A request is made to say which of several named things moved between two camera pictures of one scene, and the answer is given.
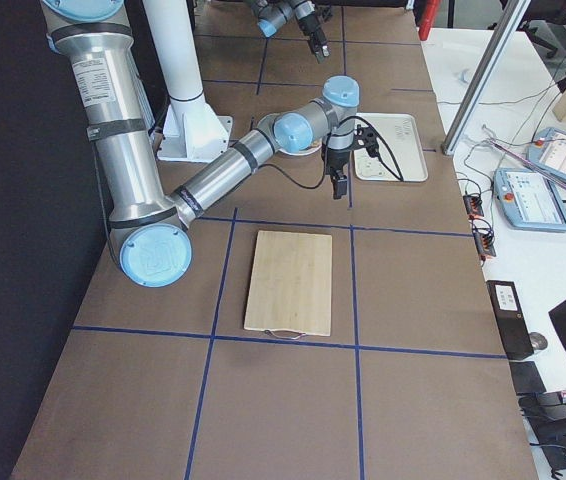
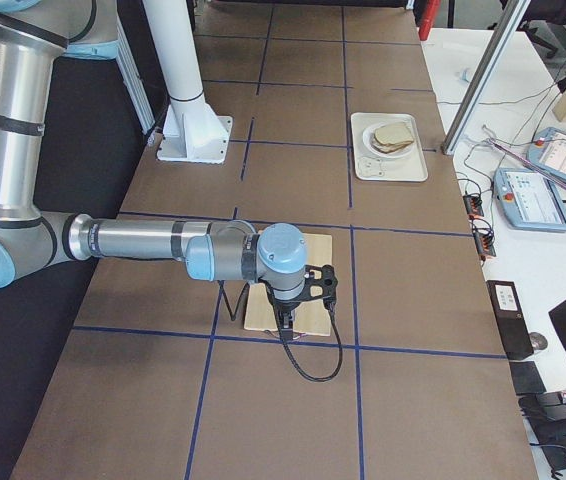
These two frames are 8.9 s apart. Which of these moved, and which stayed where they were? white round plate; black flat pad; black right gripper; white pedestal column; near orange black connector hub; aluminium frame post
Moved: white round plate; black right gripper
Stayed: black flat pad; aluminium frame post; white pedestal column; near orange black connector hub
